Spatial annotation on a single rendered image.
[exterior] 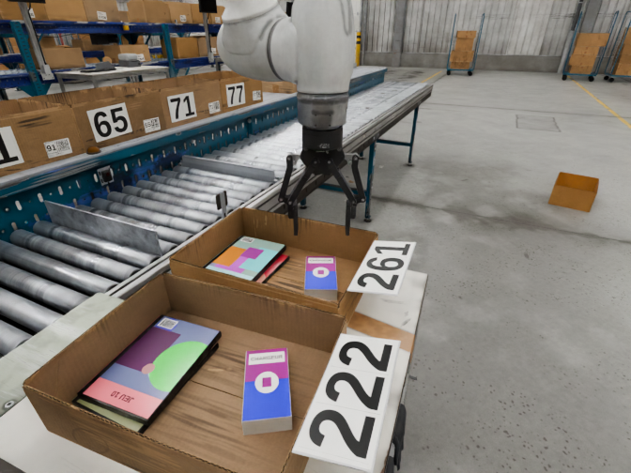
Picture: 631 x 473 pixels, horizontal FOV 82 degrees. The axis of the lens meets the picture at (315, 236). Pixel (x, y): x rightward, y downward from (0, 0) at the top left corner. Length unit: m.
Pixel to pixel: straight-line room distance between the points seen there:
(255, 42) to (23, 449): 0.71
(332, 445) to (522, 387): 1.41
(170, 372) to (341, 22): 0.61
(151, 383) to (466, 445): 1.17
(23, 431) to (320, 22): 0.75
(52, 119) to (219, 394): 1.10
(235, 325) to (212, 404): 0.17
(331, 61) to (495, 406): 1.42
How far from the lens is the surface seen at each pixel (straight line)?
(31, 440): 0.73
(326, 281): 0.80
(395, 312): 0.79
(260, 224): 0.99
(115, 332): 0.74
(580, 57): 13.57
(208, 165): 1.65
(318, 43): 0.62
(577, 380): 1.95
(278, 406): 0.58
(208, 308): 0.76
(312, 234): 0.93
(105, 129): 1.59
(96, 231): 1.25
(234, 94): 2.13
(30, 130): 1.45
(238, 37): 0.72
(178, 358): 0.69
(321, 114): 0.65
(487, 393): 1.73
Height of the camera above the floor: 1.26
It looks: 30 degrees down
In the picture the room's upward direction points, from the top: straight up
